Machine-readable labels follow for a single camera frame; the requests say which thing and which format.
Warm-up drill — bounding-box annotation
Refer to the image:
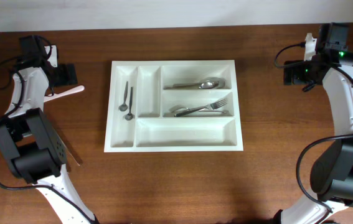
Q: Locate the pink plastic knife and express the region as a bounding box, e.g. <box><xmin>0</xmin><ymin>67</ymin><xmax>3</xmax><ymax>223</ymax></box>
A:
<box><xmin>44</xmin><ymin>85</ymin><xmax>85</xmax><ymax>103</ymax></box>

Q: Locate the metal fork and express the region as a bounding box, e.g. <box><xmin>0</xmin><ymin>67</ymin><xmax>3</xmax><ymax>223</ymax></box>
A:
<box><xmin>174</xmin><ymin>98</ymin><xmax>228</xmax><ymax>117</ymax></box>
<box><xmin>169</xmin><ymin>106</ymin><xmax>227</xmax><ymax>116</ymax></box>

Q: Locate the dark-handled small metal teaspoon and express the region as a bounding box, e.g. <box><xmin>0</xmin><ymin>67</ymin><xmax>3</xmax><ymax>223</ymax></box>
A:
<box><xmin>125</xmin><ymin>87</ymin><xmax>134</xmax><ymax>121</ymax></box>

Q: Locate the right black cable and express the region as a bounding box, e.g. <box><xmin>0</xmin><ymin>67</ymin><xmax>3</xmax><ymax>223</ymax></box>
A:
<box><xmin>273</xmin><ymin>42</ymin><xmax>353</xmax><ymax>215</ymax></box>

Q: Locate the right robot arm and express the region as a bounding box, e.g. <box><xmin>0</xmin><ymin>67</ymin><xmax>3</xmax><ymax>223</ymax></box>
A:
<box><xmin>273</xmin><ymin>22</ymin><xmax>353</xmax><ymax>223</ymax></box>

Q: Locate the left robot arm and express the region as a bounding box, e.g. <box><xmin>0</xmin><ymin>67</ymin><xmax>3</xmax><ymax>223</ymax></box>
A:
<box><xmin>0</xmin><ymin>35</ymin><xmax>98</xmax><ymax>223</ymax></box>

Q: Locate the large metal spoon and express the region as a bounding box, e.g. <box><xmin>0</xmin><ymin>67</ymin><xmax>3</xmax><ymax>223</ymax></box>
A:
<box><xmin>166</xmin><ymin>80</ymin><xmax>210</xmax><ymax>89</ymax></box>
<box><xmin>208</xmin><ymin>77</ymin><xmax>225</xmax><ymax>89</ymax></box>

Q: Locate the white plastic cutlery tray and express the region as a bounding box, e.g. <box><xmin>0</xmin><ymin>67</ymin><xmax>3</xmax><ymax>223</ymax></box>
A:
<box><xmin>104</xmin><ymin>60</ymin><xmax>243</xmax><ymax>152</ymax></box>

